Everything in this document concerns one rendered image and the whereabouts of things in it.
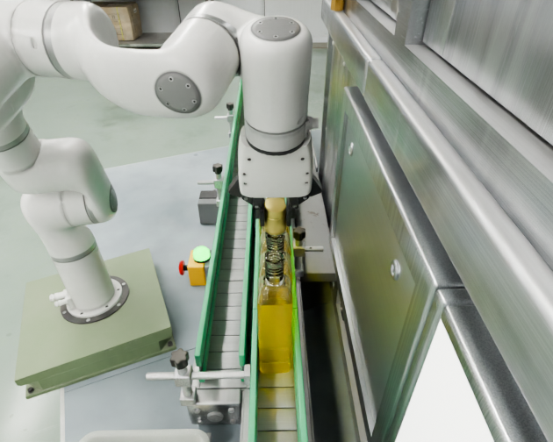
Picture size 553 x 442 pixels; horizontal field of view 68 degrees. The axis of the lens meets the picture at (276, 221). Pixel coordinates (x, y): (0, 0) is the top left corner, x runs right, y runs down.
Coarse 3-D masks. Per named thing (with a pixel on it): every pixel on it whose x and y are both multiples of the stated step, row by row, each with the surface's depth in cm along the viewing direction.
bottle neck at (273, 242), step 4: (268, 236) 65; (272, 236) 67; (276, 236) 67; (280, 236) 65; (268, 240) 65; (272, 240) 65; (276, 240) 65; (280, 240) 65; (268, 244) 66; (272, 244) 65; (276, 244) 65; (280, 244) 65; (268, 248) 66; (272, 248) 66; (276, 248) 66; (280, 248) 66; (268, 252) 67; (280, 252) 66
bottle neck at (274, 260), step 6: (270, 252) 62; (276, 252) 62; (270, 258) 62; (276, 258) 62; (282, 258) 61; (270, 264) 60; (276, 264) 60; (282, 264) 61; (270, 270) 61; (276, 270) 61; (282, 270) 61; (270, 276) 61; (276, 276) 61; (282, 276) 62; (270, 282) 62; (276, 282) 62; (282, 282) 63
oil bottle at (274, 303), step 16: (272, 288) 63; (288, 288) 63; (272, 304) 63; (288, 304) 63; (272, 320) 65; (288, 320) 65; (272, 336) 68; (288, 336) 68; (272, 352) 70; (288, 352) 70; (272, 368) 73; (288, 368) 74
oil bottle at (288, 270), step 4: (264, 252) 70; (284, 252) 70; (260, 256) 70; (264, 256) 69; (284, 256) 69; (288, 256) 69; (260, 260) 69; (284, 260) 68; (288, 260) 68; (260, 264) 68; (264, 264) 67; (284, 264) 67; (288, 264) 68; (260, 268) 68; (264, 268) 67; (284, 268) 67; (288, 268) 67; (260, 272) 68; (264, 272) 67; (284, 272) 67; (288, 272) 67; (260, 276) 68
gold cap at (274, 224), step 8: (272, 200) 64; (264, 208) 62; (272, 208) 62; (280, 208) 62; (264, 216) 63; (272, 216) 61; (280, 216) 62; (264, 224) 64; (272, 224) 62; (280, 224) 62; (272, 232) 63; (280, 232) 63
